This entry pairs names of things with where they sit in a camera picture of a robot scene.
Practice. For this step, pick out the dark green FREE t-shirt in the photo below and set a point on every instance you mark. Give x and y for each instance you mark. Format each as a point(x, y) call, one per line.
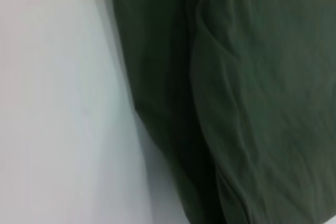
point(236, 90)

